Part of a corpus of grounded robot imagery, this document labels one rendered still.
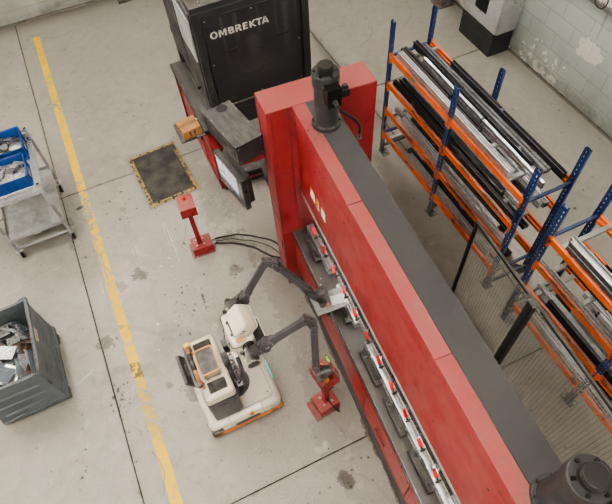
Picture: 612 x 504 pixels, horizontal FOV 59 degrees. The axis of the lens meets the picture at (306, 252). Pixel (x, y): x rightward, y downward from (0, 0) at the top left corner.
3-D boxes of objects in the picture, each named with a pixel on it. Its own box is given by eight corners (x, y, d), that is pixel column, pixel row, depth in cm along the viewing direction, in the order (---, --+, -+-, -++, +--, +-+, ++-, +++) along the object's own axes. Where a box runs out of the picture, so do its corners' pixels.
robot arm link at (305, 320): (307, 308, 381) (308, 316, 372) (319, 320, 386) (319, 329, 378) (258, 339, 393) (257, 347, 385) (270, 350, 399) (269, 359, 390)
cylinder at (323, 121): (307, 117, 365) (303, 58, 326) (341, 107, 369) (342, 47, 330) (326, 150, 347) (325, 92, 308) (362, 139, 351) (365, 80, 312)
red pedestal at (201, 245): (189, 245, 594) (169, 197, 525) (210, 237, 598) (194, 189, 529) (193, 259, 583) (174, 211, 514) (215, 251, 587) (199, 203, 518)
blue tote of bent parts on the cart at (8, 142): (-22, 153, 571) (-32, 141, 556) (25, 137, 581) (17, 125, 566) (-18, 176, 552) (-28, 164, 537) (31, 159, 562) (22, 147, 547)
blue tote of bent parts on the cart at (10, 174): (-20, 180, 549) (-30, 168, 534) (30, 164, 559) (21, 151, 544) (-16, 205, 530) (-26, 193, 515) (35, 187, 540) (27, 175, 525)
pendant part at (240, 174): (220, 179, 480) (212, 150, 450) (231, 173, 483) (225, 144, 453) (247, 210, 458) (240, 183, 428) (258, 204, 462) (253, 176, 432)
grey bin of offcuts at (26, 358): (-2, 355, 531) (-44, 322, 471) (59, 330, 542) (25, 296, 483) (10, 429, 489) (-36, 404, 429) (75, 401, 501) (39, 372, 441)
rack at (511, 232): (378, 150, 659) (390, 19, 514) (414, 136, 669) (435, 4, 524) (485, 290, 545) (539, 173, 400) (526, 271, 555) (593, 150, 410)
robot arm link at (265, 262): (263, 251, 397) (263, 258, 388) (279, 258, 401) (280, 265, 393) (237, 295, 417) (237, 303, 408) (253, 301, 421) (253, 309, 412)
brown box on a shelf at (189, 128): (173, 125, 558) (170, 116, 548) (196, 117, 564) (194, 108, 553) (181, 144, 543) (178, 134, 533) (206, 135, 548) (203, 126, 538)
